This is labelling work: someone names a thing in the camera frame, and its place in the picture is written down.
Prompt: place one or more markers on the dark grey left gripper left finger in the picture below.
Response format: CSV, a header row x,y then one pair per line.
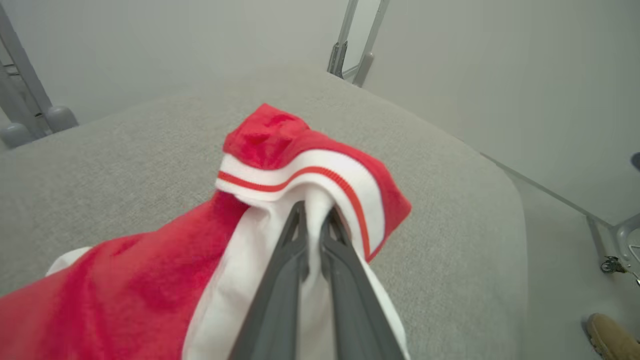
x,y
280,300

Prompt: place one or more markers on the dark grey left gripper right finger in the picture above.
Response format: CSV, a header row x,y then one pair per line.
x,y
355,310

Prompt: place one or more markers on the red white jersey with lettering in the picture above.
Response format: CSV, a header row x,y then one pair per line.
x,y
125,280

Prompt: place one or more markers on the tan shoe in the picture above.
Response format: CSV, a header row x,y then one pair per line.
x,y
612,337

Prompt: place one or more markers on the grey metal partition post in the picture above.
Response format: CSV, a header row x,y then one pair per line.
x,y
25,75
364,67

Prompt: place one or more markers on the metal frame with caster wheel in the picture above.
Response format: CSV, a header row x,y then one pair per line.
x,y
625,240

